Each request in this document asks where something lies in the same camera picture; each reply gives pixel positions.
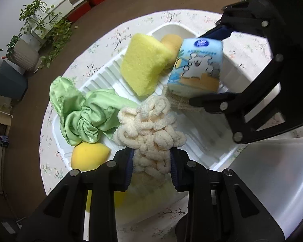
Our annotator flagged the cream chenille loop scrubber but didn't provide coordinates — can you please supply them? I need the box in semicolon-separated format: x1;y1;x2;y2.
113;95;187;180

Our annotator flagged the yellow egg-shaped sponge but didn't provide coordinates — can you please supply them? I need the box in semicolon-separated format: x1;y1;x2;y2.
71;142;111;172

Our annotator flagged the light blue tissue pack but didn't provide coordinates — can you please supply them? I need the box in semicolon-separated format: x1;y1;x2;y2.
167;38;223;98

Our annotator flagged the tan peanut-shaped sponge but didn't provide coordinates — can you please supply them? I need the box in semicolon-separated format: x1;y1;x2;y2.
161;34;183;69

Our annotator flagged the beige knitted cloth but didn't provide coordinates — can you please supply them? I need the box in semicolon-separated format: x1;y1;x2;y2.
161;85;204;112

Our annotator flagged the white plastic tray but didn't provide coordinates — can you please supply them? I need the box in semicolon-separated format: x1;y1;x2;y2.
50;23;251;179

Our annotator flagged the translucent plastic storage box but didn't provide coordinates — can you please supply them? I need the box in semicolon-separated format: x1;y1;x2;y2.
214;137;303;238

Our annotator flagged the small blue patterned box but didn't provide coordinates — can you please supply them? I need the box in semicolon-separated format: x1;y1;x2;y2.
0;135;10;148

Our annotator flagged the dark blue square planter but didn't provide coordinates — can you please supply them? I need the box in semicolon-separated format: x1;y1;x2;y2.
0;61;28;101

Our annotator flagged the white ribbed planter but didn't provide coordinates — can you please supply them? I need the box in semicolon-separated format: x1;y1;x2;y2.
8;38;40;73

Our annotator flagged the trailing pothos plant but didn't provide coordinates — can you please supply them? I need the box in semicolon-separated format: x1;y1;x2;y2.
6;0;72;72

